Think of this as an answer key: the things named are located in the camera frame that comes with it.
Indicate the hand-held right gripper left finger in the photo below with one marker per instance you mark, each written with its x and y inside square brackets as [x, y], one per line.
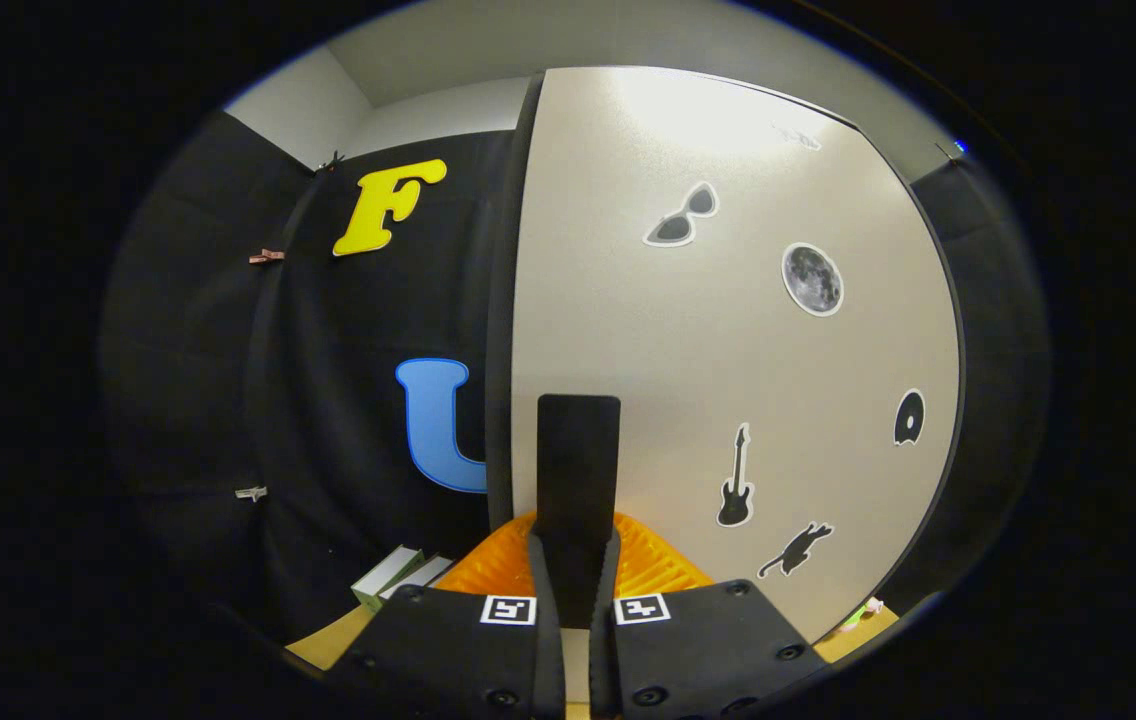
[468, 650]

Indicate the white green carton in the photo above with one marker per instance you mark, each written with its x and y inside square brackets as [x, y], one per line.
[383, 578]

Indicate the black cloth clip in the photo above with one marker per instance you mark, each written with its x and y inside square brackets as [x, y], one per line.
[331, 160]

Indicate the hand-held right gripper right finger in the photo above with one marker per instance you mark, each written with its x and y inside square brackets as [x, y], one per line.
[708, 650]

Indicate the silver cloth clip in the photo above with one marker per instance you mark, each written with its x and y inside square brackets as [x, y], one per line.
[251, 492]

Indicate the beige cabinet door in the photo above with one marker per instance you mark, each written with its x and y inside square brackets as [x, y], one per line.
[708, 350]

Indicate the black backdrop cloth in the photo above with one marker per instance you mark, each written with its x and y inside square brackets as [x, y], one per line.
[228, 400]

